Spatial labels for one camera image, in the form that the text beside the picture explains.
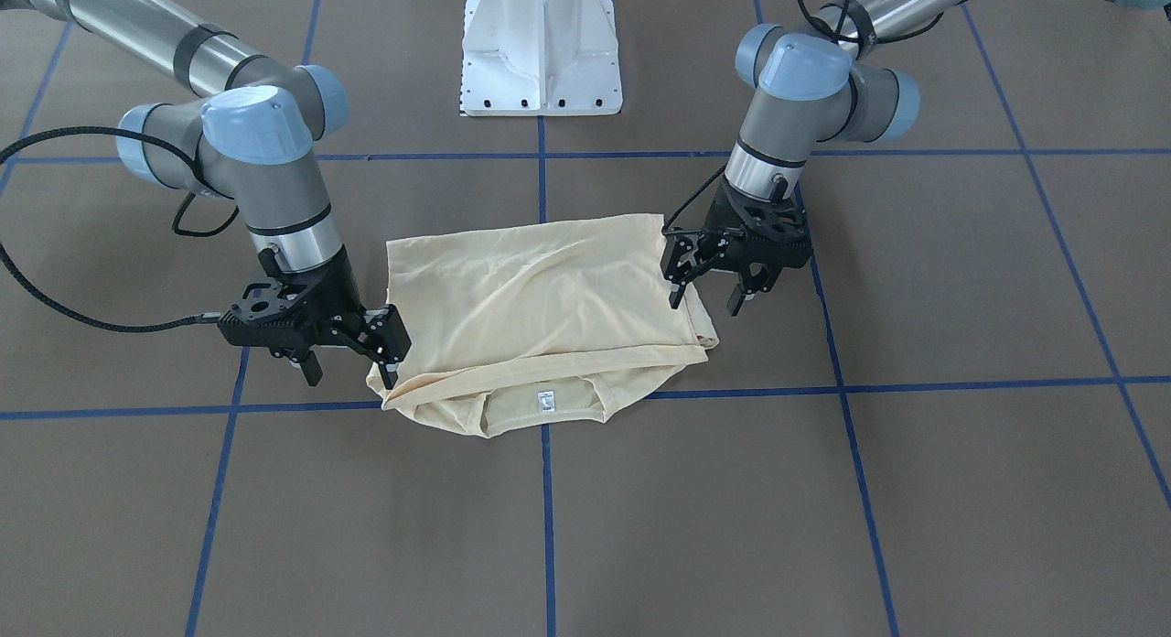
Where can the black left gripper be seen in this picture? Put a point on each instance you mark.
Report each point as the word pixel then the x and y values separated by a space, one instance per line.
pixel 729 213

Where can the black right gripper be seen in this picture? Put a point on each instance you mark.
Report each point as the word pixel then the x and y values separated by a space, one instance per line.
pixel 338 287

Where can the cream long-sleeve graphic shirt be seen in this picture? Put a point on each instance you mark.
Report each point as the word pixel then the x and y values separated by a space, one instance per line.
pixel 525 326

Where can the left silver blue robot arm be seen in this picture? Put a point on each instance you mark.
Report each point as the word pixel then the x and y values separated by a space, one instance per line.
pixel 810 87

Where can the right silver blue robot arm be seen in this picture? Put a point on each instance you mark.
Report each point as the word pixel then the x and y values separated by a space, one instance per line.
pixel 248 137

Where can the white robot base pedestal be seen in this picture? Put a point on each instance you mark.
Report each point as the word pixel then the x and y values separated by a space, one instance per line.
pixel 527 58

